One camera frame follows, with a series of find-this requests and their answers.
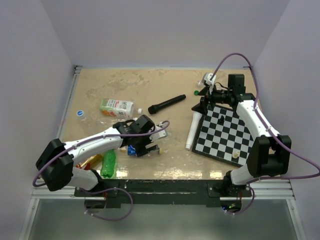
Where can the black microphone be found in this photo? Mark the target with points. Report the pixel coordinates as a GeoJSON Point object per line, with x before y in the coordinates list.
{"type": "Point", "coordinates": [155, 108]}

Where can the black chess piece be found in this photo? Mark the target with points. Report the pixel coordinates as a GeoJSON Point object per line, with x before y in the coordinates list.
{"type": "Point", "coordinates": [221, 120]}

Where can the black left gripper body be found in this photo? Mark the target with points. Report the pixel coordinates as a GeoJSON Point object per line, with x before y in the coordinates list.
{"type": "Point", "coordinates": [140, 144]}

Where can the white microphone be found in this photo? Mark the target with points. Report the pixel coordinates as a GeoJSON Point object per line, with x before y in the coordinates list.
{"type": "Point", "coordinates": [193, 129]}

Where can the clear bottle green label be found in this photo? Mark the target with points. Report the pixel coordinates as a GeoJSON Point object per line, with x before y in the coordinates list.
{"type": "Point", "coordinates": [117, 108]}

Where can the Pepsi bottle blue label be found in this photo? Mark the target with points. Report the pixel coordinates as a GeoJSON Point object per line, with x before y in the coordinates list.
{"type": "Point", "coordinates": [135, 152]}

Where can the red gold snack packet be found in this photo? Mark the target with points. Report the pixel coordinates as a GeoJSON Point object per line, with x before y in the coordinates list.
{"type": "Point", "coordinates": [90, 163]}

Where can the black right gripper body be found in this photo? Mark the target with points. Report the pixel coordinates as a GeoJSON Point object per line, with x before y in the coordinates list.
{"type": "Point", "coordinates": [219, 96]}

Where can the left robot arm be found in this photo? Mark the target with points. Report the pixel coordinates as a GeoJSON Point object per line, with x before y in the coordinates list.
{"type": "Point", "coordinates": [57, 165]}

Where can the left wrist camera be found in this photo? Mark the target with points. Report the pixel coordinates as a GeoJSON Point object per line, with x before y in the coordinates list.
{"type": "Point", "coordinates": [160, 132]}

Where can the green plastic bottle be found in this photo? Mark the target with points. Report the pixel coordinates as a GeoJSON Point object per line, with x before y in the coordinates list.
{"type": "Point", "coordinates": [109, 165]}

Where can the aluminium table frame rail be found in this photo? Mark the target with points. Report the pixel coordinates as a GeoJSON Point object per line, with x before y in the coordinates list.
{"type": "Point", "coordinates": [34, 200]}

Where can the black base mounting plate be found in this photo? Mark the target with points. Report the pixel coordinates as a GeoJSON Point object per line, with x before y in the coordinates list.
{"type": "Point", "coordinates": [112, 193]}

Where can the clear bottle blue cap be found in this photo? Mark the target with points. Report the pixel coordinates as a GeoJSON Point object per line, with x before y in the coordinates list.
{"type": "Point", "coordinates": [84, 118]}

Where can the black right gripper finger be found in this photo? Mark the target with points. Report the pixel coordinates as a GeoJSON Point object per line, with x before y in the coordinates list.
{"type": "Point", "coordinates": [204, 91]}
{"type": "Point", "coordinates": [201, 108]}

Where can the cream chess piece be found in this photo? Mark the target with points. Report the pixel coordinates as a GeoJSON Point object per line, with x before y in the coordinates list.
{"type": "Point", "coordinates": [236, 154]}

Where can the black white chessboard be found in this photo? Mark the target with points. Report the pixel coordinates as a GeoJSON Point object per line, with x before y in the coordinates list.
{"type": "Point", "coordinates": [220, 141]}

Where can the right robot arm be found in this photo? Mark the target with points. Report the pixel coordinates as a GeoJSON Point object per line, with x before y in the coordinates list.
{"type": "Point", "coordinates": [269, 155]}

